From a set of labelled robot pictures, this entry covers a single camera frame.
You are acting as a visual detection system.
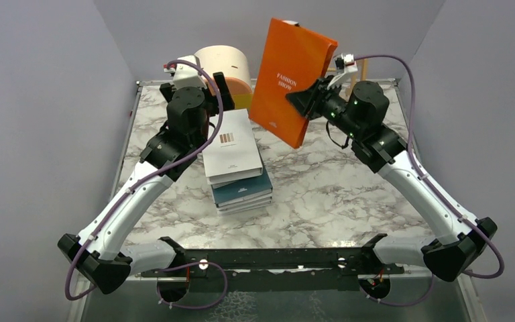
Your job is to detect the orange fashion show book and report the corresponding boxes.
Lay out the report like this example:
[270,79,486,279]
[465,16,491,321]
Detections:
[249,18,339,149]

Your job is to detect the cream and orange bread box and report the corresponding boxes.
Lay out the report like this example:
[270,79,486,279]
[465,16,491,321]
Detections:
[194,45,253,109]

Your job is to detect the purple cable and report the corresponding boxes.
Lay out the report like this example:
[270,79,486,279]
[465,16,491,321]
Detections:
[353,54,506,307]
[64,60,231,311]

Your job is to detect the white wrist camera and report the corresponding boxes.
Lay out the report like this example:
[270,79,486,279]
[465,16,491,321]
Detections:
[163,64,207,90]
[328,53,358,89]

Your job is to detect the dark teal book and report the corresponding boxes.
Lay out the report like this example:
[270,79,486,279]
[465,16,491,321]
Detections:
[212,168,273,207]

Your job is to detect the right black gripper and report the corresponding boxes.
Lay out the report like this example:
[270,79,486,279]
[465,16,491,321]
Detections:
[287,75,363,140]

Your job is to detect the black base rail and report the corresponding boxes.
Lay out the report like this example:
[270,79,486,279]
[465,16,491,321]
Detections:
[156,247,404,292]

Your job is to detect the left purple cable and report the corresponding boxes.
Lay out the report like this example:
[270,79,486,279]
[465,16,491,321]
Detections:
[64,60,231,311]

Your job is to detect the bottom stacked books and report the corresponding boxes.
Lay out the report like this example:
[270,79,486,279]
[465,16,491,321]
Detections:
[217,196,272,215]

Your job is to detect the wooden book rack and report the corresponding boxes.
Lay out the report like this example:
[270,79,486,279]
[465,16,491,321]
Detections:
[327,54,368,99]

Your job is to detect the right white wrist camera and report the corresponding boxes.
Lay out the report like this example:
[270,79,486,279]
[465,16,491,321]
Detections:
[328,53,358,89]

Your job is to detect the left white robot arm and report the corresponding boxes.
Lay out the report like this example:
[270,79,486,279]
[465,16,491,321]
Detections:
[58,72,234,294]

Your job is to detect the white cover book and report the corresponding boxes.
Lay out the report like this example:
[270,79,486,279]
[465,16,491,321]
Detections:
[202,109,263,185]

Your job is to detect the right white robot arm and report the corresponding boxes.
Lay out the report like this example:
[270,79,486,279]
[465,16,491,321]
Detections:
[285,77,498,282]

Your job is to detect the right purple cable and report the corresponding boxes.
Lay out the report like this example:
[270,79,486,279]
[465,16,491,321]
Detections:
[353,54,506,307]

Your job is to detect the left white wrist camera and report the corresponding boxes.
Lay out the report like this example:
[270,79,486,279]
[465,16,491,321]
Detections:
[163,64,207,90]

